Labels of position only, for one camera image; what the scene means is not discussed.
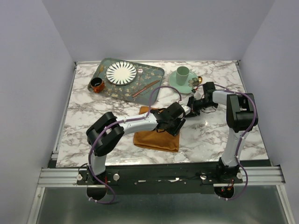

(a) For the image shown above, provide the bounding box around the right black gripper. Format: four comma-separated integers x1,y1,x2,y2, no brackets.
180,96,217,119

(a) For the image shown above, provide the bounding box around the orange-brown cloth napkin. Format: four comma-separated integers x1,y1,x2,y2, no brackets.
133,106,180,153

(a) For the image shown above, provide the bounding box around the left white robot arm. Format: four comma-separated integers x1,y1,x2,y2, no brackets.
86,102,191,184

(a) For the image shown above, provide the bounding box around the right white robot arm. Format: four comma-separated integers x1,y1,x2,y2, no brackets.
187,82,258,183

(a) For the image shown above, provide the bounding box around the mint green saucer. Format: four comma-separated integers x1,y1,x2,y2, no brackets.
168,71,199,94

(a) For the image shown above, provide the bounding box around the gold spoon with flower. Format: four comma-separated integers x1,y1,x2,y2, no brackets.
188,76,203,89

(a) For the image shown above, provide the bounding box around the mint green cup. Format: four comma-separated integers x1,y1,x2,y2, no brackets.
176,66,190,85

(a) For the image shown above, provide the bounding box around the copper table knife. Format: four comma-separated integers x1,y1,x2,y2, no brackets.
132,80,160,97

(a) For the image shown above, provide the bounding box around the teal floral serving tray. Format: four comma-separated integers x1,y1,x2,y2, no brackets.
92,58,165,105

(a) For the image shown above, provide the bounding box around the white black striped plate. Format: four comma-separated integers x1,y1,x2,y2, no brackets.
106,61,137,85

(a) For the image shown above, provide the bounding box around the copper black mug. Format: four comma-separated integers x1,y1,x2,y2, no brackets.
88,77,105,93

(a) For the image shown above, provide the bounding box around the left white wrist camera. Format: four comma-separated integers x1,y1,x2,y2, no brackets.
181,105,191,115

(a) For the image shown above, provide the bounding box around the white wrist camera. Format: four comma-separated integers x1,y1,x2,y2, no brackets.
193,91,202,100
181,105,191,115

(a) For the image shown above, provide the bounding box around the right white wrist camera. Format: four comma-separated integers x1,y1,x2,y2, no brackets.
193,91,202,100

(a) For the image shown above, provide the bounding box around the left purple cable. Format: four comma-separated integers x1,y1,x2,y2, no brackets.
87,85,183,204

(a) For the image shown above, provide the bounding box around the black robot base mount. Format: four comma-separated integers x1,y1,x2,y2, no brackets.
77,161,243,196

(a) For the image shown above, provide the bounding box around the aluminium frame rail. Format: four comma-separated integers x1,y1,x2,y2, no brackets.
37,167,285,188

